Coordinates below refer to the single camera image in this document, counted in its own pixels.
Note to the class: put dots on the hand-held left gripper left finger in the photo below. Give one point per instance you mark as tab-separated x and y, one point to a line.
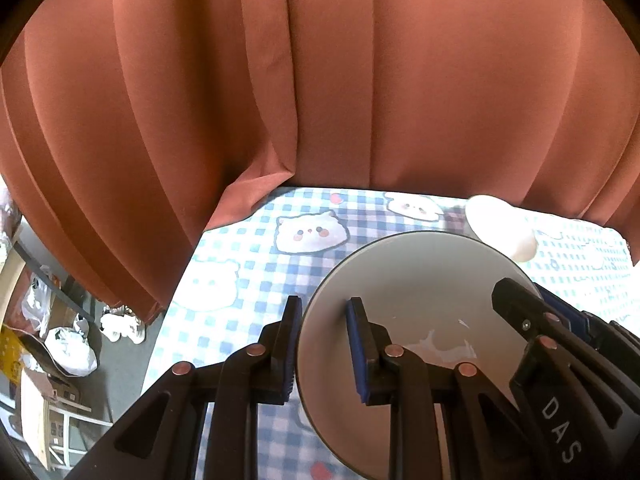
289	360

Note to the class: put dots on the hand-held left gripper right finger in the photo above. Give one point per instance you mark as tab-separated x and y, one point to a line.
356	360

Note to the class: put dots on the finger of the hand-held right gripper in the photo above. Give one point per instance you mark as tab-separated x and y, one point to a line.
515	305
570	320

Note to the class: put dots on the white round plate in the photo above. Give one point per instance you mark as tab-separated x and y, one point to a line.
425	280

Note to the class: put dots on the clear plastic bag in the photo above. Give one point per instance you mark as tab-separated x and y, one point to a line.
36	305

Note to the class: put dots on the orange curtain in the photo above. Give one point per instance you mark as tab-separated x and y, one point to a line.
350	85

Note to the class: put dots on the cardboard box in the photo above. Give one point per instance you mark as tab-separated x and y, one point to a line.
45	410

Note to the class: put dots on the blue checkered cartoon tablecloth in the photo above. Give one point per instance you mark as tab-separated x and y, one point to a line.
240	240

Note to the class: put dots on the white plastic bag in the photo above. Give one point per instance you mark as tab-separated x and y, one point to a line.
70	355

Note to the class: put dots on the white shoe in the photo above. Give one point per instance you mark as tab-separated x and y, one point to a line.
112	325
135	331

